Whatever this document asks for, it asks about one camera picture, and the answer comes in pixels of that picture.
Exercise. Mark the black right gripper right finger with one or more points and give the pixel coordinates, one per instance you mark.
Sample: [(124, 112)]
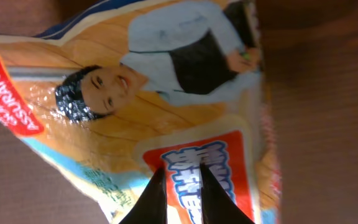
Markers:
[(217, 207)]

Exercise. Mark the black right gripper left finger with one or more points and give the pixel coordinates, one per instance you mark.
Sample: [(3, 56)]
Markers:
[(151, 207)]

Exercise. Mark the yellow orange snack bag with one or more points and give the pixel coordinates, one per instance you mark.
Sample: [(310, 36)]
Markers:
[(127, 87)]

